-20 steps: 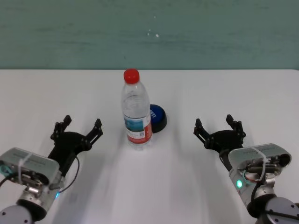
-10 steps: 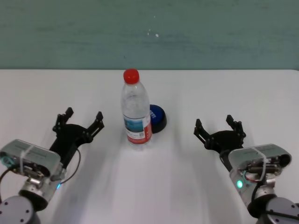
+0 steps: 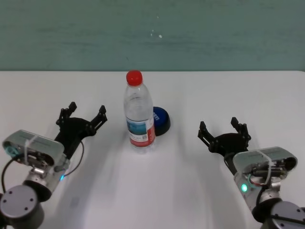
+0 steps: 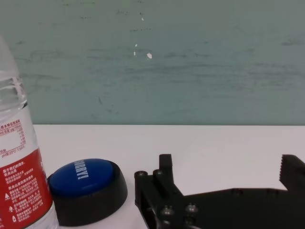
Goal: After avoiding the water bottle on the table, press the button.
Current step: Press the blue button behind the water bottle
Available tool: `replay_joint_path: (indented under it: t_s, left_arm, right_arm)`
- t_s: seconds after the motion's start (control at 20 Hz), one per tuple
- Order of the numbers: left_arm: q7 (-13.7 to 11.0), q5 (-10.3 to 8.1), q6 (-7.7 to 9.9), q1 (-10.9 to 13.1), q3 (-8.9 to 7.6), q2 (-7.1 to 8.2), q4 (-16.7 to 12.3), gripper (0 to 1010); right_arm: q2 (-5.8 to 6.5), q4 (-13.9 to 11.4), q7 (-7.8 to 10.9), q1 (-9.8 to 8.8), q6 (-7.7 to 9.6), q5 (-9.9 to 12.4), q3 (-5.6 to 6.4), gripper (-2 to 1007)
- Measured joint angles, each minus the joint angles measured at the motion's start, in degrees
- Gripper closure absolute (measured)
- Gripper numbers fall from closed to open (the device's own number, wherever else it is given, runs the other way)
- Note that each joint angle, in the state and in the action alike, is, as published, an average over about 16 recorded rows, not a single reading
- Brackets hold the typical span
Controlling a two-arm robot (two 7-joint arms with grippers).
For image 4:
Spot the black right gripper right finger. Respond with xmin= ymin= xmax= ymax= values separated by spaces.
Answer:
xmin=277 ymin=154 xmax=305 ymax=192

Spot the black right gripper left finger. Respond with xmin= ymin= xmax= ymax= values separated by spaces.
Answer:
xmin=134 ymin=154 xmax=199 ymax=229

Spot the blue push button black base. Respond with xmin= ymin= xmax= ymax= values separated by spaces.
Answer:
xmin=47 ymin=158 xmax=128 ymax=227

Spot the clear water bottle red cap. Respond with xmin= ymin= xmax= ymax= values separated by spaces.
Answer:
xmin=0 ymin=35 xmax=60 ymax=229

